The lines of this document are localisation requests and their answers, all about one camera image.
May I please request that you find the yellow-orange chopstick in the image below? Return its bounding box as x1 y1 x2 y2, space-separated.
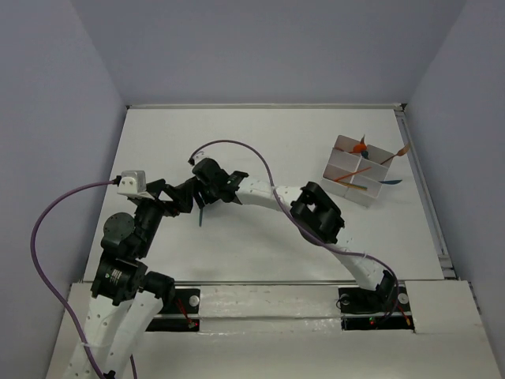
337 182 368 191

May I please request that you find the orange plastic spoon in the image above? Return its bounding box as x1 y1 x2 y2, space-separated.
335 144 368 156

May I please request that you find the red-orange chopstick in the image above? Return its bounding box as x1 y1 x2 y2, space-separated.
333 167 371 182

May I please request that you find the dark blue plastic knife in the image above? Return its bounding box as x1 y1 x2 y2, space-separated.
379 179 402 186

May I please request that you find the copper fork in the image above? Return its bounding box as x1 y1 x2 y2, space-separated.
381 144 410 165

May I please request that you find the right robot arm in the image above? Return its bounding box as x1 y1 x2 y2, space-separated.
189 157 399 317

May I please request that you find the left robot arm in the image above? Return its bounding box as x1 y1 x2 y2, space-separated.
63 171 198 378

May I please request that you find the white divided utensil container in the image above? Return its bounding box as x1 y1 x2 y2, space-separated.
320 135 394 208

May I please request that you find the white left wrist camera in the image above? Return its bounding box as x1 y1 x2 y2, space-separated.
118 171 147 197

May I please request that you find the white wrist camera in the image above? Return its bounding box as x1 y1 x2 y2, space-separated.
118 171 147 197
188 156 199 167

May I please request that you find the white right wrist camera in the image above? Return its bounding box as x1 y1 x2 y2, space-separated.
188 156 199 167

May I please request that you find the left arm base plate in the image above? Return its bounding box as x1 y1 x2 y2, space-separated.
146 287 200 332

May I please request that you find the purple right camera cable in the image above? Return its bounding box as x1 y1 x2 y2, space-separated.
189 139 399 321

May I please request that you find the purple camera cable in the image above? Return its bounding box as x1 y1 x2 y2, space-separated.
189 139 399 321
31 177 139 379

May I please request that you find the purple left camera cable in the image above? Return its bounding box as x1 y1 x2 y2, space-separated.
31 177 139 379

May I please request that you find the aluminium table edge rail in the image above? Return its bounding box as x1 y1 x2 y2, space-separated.
127 103 404 111

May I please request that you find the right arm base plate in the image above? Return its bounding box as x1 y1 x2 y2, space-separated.
335 285 415 331

